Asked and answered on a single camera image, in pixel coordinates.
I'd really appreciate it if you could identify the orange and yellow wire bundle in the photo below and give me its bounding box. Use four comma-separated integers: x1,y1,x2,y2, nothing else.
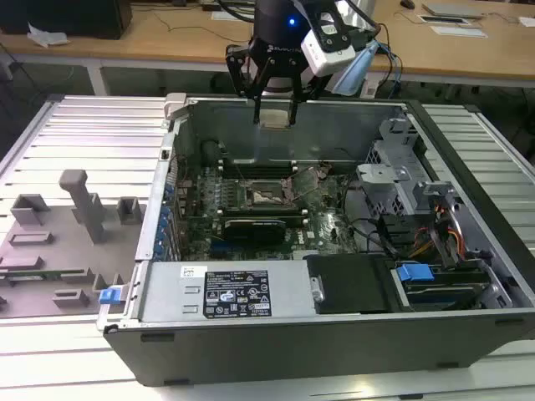
411,200,469,260

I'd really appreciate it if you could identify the black box on desk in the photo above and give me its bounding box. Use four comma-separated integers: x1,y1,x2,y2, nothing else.
0,0,134,41

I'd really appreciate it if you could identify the black RAM slot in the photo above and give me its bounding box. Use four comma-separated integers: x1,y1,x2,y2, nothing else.
217,207,311,214
217,214,312,221
218,166,298,173
218,163,298,170
218,159,298,165
218,170,298,178
217,211,312,216
217,218,313,226

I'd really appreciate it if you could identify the white crumpled paper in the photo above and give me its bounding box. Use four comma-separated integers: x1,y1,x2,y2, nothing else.
26,21,71,48

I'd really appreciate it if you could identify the metal locking lever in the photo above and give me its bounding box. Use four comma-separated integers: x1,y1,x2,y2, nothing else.
232,161,254,200

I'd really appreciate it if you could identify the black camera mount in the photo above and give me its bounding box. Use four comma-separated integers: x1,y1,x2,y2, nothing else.
313,0,380,53

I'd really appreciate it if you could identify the green RAM stick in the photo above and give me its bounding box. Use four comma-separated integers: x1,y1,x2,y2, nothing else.
0,269,85,280

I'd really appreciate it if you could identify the silver power supply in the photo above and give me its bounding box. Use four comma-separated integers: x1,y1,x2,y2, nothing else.
136,261,313,325

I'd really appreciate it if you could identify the grey parts rack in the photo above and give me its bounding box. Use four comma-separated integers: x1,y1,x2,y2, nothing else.
0,169,148,319

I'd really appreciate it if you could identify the black plastic shroud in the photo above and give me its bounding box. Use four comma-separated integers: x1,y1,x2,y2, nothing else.
302,253,396,315

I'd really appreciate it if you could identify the black and grey PC case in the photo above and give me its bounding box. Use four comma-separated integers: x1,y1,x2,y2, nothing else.
96,94,535,388

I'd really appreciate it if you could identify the blue case latch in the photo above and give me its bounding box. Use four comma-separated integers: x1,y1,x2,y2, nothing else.
99,285,129,306

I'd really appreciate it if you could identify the silver CPU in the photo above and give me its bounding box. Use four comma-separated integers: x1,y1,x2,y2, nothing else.
259,109,293,129

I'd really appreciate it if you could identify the grey corner bracket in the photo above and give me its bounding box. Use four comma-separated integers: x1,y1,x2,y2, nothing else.
163,93,198,127

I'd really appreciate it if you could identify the grey laptop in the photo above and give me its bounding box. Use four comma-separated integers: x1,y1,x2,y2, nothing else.
420,1,488,20

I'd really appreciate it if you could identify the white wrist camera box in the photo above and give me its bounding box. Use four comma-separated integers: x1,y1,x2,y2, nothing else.
301,11,357,79

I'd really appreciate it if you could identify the black graphics card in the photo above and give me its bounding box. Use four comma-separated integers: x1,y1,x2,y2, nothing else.
223,217,288,252

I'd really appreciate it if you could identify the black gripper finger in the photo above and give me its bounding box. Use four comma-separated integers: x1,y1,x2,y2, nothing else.
287,57,330,127
226,42,278,125

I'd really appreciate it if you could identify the blue cable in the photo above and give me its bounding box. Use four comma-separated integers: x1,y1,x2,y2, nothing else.
375,39,403,98

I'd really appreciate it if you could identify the hard disk in blue carrier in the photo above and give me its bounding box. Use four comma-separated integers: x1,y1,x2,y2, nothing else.
391,261,491,311

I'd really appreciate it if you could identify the CPU socket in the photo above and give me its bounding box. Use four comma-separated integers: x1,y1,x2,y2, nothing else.
244,179,300,210

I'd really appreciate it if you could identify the green motherboard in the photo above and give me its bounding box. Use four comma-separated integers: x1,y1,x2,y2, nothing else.
171,160,369,264

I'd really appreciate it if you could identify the metal socket cover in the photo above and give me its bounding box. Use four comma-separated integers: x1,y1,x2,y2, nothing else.
282,165,332,198

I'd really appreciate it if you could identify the wooden desk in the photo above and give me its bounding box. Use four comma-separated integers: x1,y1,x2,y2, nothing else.
0,0,535,91

